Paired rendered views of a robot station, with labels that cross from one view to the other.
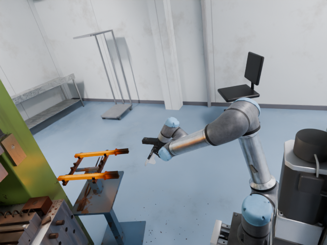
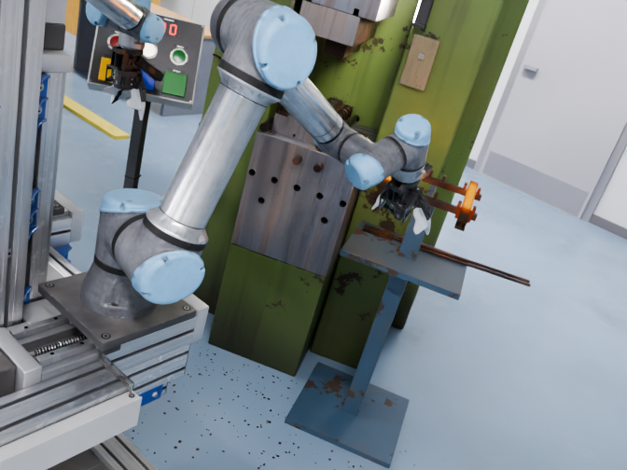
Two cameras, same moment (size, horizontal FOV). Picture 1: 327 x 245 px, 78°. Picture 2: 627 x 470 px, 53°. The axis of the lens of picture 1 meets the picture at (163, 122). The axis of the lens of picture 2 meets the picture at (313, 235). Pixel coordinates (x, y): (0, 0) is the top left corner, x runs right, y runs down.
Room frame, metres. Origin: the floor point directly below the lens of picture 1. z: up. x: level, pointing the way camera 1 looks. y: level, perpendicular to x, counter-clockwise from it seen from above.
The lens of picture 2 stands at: (0.93, -1.37, 1.55)
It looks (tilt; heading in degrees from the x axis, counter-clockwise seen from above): 24 degrees down; 93
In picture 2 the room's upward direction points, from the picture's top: 16 degrees clockwise
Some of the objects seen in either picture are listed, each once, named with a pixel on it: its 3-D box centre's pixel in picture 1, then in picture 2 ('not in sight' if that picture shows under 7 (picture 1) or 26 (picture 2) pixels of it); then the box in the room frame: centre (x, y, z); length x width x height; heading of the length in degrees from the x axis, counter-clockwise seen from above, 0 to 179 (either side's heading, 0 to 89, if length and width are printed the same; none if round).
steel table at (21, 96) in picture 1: (43, 104); not in sight; (4.46, 2.61, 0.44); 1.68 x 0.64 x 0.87; 150
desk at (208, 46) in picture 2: not in sight; (148, 52); (-1.08, 3.91, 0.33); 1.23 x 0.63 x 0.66; 152
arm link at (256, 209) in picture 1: (256, 213); (132, 226); (0.55, -0.33, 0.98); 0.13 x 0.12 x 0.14; 135
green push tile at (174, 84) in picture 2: not in sight; (174, 84); (0.26, 0.66, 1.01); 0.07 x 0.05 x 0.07; 19
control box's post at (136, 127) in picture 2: not in sight; (130, 191); (0.13, 0.75, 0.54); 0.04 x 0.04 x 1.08; 84
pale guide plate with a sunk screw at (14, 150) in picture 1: (13, 149); (419, 62); (1.02, 0.87, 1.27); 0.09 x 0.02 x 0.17; 174
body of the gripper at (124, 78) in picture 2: not in sight; (126, 67); (0.18, 0.44, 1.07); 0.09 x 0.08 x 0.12; 60
